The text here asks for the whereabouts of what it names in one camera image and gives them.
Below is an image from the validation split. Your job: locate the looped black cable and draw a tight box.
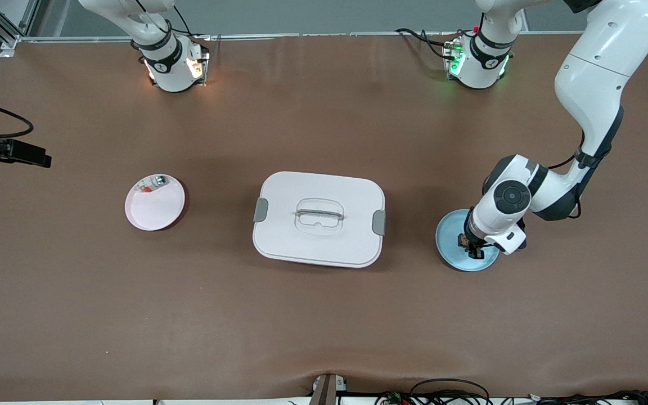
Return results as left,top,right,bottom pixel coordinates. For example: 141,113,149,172
408,378,491,405

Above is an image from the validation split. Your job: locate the black right base cable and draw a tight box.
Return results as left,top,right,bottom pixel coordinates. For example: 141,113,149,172
168,4,212,41

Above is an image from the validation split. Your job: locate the black left base cable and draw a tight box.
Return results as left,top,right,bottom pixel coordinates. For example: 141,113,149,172
395,27,452,60

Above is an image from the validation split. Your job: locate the pink round plate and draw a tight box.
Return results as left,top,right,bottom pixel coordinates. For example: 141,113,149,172
125,174,186,232

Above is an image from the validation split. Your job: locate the light blue round plate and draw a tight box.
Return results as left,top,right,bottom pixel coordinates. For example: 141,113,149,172
435,209,501,272

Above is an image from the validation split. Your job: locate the black base cable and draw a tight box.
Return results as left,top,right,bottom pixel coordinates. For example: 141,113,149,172
395,27,452,60
168,4,212,41

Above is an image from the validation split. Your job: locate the green button switch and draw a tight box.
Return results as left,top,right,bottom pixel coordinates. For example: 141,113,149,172
136,175,169,195

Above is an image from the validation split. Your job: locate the grey metal bracket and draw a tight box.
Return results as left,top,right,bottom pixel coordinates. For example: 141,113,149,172
309,373,348,405

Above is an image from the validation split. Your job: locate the aluminium frame profile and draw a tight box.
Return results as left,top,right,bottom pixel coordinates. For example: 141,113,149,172
0,0,43,50

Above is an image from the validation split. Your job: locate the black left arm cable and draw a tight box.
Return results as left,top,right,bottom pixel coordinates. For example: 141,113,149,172
548,128,586,220

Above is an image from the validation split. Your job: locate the white lidded storage box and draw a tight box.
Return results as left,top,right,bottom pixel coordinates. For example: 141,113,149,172
252,171,386,269

